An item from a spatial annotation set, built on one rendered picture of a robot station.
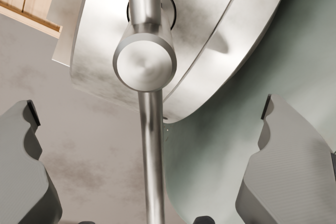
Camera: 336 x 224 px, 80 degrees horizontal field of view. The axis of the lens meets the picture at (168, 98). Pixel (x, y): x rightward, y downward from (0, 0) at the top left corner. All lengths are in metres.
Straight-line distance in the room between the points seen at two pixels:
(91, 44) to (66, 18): 0.13
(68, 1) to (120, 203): 2.24
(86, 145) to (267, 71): 1.76
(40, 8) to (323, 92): 0.52
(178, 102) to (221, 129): 0.06
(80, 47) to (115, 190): 2.12
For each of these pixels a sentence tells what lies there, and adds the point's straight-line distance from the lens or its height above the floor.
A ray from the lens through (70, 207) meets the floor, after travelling 2.53.
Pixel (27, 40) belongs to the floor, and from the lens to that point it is 1.61.
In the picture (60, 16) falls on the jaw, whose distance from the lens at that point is 0.30.
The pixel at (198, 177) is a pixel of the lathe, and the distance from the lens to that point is 0.25.
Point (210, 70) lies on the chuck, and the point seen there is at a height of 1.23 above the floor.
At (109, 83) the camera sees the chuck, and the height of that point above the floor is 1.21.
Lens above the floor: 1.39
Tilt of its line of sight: 62 degrees down
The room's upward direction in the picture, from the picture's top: 169 degrees clockwise
